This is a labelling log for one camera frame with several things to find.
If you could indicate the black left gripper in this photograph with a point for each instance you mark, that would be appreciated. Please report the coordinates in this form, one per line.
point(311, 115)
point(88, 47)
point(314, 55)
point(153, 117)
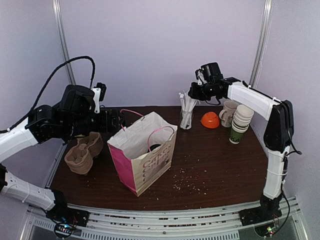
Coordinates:
point(114, 125)

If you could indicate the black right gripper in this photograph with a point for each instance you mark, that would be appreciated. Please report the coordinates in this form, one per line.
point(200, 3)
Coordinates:
point(194, 91)

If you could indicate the stack of cardboard cup carriers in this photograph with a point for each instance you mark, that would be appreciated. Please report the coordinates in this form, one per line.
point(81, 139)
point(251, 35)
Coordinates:
point(80, 158)

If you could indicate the stack of paper cups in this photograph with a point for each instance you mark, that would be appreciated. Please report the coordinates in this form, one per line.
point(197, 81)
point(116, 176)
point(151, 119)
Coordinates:
point(240, 123)

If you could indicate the pink and white paper bag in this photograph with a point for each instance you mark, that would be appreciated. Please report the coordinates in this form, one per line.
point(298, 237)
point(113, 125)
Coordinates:
point(137, 168)

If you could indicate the single black cup lid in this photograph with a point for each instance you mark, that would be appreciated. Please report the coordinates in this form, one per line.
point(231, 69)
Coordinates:
point(153, 147)

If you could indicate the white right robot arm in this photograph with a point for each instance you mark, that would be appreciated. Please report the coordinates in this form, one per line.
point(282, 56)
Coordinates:
point(277, 136)

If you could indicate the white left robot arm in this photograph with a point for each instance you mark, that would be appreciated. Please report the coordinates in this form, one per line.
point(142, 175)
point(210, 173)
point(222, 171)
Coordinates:
point(16, 145)

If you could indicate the beige ceramic mug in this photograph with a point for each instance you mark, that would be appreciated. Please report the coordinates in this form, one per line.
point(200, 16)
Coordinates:
point(227, 113)

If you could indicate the glass jar of straws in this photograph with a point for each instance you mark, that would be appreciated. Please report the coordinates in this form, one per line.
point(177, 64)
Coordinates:
point(187, 107)

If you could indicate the orange bowl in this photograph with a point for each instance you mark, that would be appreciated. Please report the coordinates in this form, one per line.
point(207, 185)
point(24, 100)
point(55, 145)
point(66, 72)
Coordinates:
point(210, 120)

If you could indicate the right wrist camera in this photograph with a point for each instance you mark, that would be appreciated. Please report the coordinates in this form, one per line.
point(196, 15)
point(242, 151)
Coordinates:
point(198, 74)

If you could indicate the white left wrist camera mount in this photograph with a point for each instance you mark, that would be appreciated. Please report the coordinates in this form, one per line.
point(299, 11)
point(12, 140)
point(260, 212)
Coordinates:
point(99, 93)

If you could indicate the right aluminium frame post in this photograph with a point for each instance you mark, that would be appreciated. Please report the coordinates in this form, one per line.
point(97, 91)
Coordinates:
point(262, 42)

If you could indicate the aluminium frame post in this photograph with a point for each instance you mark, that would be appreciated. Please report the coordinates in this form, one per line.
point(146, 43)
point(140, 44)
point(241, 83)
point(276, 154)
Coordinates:
point(262, 42)
point(62, 36)

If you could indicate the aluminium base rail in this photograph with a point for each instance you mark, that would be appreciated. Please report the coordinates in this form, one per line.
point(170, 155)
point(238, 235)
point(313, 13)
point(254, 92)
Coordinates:
point(216, 223)

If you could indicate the left aluminium frame post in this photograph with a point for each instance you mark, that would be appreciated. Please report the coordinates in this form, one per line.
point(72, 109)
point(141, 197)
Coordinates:
point(62, 36)

